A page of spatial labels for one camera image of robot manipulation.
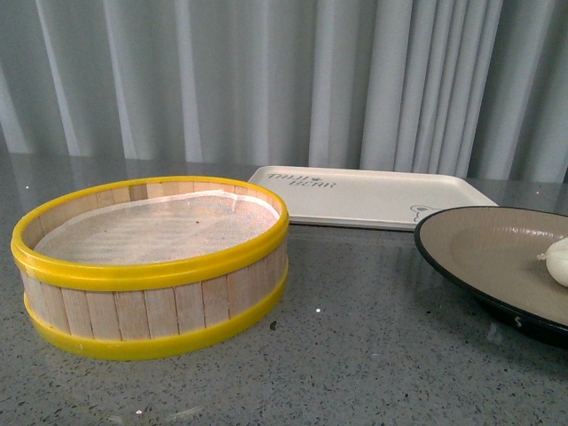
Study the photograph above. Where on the beige plate with black rim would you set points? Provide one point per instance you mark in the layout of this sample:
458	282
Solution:
495	253

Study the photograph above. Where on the white steamed bun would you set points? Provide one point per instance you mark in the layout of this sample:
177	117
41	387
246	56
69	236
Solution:
556	259

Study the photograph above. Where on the white bear-print tray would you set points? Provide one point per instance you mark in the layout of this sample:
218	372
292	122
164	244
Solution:
365	198

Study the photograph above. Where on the white steamer liner cloth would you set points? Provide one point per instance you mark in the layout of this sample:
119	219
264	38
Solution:
160	230

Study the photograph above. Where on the yellow-rimmed wooden steamer basket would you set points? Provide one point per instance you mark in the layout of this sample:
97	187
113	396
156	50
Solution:
148	311

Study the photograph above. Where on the grey pleated curtain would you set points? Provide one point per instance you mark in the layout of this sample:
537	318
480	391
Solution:
472	89

